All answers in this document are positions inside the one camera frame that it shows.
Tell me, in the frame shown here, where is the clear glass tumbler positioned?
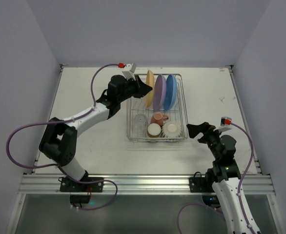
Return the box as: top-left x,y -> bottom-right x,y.
133,114 -> 148,138

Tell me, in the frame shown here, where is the white blue-striped bowl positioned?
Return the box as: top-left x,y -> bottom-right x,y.
162,121 -> 182,138

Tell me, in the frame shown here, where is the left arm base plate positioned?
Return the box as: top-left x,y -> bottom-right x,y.
58,176 -> 104,193

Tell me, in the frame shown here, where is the brown and white cup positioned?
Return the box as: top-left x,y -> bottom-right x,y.
147,123 -> 162,138

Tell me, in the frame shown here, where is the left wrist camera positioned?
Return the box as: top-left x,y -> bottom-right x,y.
118,63 -> 137,79

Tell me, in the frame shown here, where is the blue plate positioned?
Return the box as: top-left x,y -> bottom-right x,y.
163,74 -> 178,111

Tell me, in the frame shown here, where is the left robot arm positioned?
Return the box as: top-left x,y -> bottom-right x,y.
39,75 -> 153,184

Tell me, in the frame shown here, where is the pink mug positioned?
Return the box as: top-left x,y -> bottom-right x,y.
150,112 -> 169,127

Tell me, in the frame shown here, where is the aluminium mounting rail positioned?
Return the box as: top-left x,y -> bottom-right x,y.
18,174 -> 275,195

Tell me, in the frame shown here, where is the purple plate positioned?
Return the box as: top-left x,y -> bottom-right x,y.
153,74 -> 166,111

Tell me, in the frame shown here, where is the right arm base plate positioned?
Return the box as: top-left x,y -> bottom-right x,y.
188,172 -> 214,193

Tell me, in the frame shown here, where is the yellow plate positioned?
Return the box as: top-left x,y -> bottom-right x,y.
144,70 -> 155,109

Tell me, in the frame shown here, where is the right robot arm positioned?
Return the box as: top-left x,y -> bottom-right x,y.
186,117 -> 261,234

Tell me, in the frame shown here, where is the metal wire dish rack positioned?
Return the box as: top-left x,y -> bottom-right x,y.
125,73 -> 190,144

